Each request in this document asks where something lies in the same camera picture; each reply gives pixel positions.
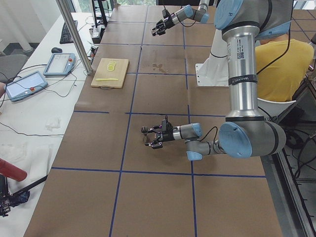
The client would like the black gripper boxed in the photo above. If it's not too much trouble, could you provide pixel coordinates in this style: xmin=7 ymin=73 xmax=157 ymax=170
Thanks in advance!
xmin=145 ymin=125 xmax=174 ymax=149
xmin=151 ymin=17 xmax=175 ymax=36

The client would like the steel jigger measuring cup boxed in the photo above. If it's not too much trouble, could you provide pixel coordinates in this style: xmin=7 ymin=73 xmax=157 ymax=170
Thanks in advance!
xmin=140 ymin=126 xmax=149 ymax=144

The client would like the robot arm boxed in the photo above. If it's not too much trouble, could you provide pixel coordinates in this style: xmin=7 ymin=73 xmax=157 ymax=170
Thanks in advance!
xmin=151 ymin=0 xmax=209 ymax=36
xmin=141 ymin=0 xmax=293 ymax=160

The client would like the bamboo cutting board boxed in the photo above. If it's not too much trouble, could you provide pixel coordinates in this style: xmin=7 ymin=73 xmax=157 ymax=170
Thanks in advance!
xmin=91 ymin=58 xmax=129 ymax=89

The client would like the yellow plastic knife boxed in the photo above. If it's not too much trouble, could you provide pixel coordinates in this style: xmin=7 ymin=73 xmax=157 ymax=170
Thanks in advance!
xmin=95 ymin=78 xmax=119 ymax=81

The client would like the black keyboard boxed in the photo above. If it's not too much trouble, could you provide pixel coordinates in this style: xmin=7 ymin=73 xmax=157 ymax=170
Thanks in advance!
xmin=59 ymin=23 xmax=73 ymax=44

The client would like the crumpled white tissue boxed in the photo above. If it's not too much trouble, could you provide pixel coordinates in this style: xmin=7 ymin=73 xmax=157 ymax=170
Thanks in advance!
xmin=45 ymin=117 xmax=61 ymax=131

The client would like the far blue teach pendant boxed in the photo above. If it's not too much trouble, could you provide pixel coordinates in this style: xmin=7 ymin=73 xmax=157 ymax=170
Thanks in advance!
xmin=43 ymin=53 xmax=76 ymax=77

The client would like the blue teach pendant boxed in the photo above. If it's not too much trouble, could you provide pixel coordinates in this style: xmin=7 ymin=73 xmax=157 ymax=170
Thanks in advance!
xmin=43 ymin=53 xmax=76 ymax=77
xmin=5 ymin=71 xmax=48 ymax=102

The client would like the black computer mouse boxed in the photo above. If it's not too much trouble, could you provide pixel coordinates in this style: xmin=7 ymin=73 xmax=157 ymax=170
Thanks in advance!
xmin=51 ymin=47 xmax=63 ymax=53

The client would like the person in yellow shirt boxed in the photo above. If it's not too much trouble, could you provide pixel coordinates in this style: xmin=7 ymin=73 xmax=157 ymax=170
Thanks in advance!
xmin=255 ymin=34 xmax=314 ymax=102

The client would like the near blue teach pendant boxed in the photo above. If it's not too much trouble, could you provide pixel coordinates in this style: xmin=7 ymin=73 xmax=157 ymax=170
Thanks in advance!
xmin=5 ymin=71 xmax=48 ymax=102

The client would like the red cylinder bottle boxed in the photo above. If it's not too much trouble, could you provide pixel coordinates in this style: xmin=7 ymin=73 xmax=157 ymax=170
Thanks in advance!
xmin=0 ymin=159 xmax=27 ymax=182

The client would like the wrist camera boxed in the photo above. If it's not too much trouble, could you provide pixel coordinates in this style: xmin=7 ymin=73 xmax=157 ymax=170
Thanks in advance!
xmin=161 ymin=115 xmax=173 ymax=131
xmin=162 ymin=9 xmax=169 ymax=19

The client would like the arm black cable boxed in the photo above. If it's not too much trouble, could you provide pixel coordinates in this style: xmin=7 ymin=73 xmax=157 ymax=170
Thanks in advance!
xmin=199 ymin=126 xmax=220 ymax=143

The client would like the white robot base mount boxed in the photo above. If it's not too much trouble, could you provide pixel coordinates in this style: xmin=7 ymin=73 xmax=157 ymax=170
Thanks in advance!
xmin=196 ymin=29 xmax=229 ymax=86

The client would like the aluminium frame post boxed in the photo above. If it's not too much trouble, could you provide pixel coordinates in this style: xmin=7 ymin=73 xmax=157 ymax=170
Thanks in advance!
xmin=56 ymin=0 xmax=92 ymax=75

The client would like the black camera rig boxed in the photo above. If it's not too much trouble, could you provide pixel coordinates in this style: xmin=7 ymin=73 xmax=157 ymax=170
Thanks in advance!
xmin=0 ymin=175 xmax=48 ymax=217

